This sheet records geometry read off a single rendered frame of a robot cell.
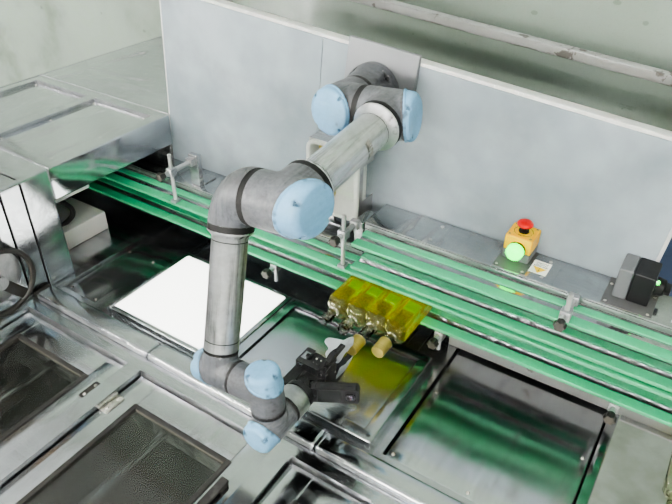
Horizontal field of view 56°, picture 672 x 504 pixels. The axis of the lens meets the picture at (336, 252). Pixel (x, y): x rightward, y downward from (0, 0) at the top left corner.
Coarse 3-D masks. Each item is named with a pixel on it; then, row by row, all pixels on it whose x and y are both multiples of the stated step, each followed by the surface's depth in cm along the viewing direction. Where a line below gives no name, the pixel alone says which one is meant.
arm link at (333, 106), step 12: (336, 84) 150; (348, 84) 150; (360, 84) 149; (324, 96) 148; (336, 96) 146; (348, 96) 147; (312, 108) 152; (324, 108) 150; (336, 108) 147; (348, 108) 147; (324, 120) 151; (336, 120) 149; (348, 120) 148; (324, 132) 153; (336, 132) 150
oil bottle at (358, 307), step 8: (368, 288) 171; (376, 288) 171; (384, 288) 172; (360, 296) 168; (368, 296) 169; (376, 296) 169; (352, 304) 166; (360, 304) 166; (368, 304) 166; (352, 312) 164; (360, 312) 164; (360, 320) 164
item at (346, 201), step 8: (312, 144) 179; (320, 144) 176; (312, 152) 181; (352, 176) 184; (344, 184) 187; (352, 184) 186; (336, 192) 191; (344, 192) 189; (352, 192) 187; (336, 200) 190; (344, 200) 190; (352, 200) 189; (336, 208) 187; (344, 208) 187; (352, 208) 186; (336, 216) 185; (352, 216) 182
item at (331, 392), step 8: (312, 384) 143; (320, 384) 143; (328, 384) 143; (336, 384) 143; (344, 384) 143; (352, 384) 143; (312, 392) 143; (320, 392) 142; (328, 392) 142; (336, 392) 142; (344, 392) 142; (352, 392) 141; (320, 400) 144; (328, 400) 144; (336, 400) 144; (344, 400) 143; (352, 400) 143
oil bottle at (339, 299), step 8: (352, 280) 174; (360, 280) 174; (344, 288) 171; (352, 288) 171; (360, 288) 171; (336, 296) 168; (344, 296) 168; (352, 296) 168; (328, 304) 168; (336, 304) 166; (344, 304) 166; (344, 312) 167
